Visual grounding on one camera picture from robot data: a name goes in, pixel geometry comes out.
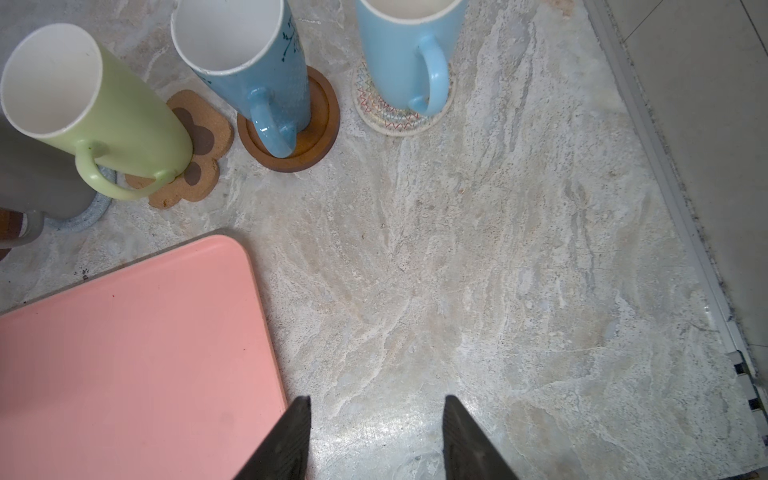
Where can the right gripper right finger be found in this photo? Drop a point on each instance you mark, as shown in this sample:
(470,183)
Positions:
(467,451)

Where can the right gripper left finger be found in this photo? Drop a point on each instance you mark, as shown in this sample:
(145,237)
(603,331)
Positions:
(283,454)

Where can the blue woven round coaster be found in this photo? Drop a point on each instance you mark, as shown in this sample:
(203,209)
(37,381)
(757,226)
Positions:
(68,203)

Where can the brown wooden coaster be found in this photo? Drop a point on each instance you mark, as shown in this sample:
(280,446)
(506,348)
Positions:
(313,143)
(11,225)

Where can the cork paw print coaster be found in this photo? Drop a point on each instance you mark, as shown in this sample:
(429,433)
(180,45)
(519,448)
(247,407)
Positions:
(212,136)

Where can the multicolour woven round coaster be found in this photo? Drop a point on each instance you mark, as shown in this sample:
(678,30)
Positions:
(385,119)

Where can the dark grey mug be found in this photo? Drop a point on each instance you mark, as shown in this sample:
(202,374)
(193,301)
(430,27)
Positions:
(25,165)

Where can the blue floral mug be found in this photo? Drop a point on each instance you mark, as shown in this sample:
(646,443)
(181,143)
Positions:
(249,53)

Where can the light blue mug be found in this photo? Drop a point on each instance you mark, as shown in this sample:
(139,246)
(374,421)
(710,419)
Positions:
(407,46)

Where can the green mug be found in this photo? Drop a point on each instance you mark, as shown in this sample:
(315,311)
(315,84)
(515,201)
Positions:
(61,87)

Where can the pink silicone tray mat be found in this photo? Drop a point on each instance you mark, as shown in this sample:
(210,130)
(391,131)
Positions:
(163,369)

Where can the aluminium floor edge rail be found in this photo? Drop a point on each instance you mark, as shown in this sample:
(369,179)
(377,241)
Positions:
(718,307)

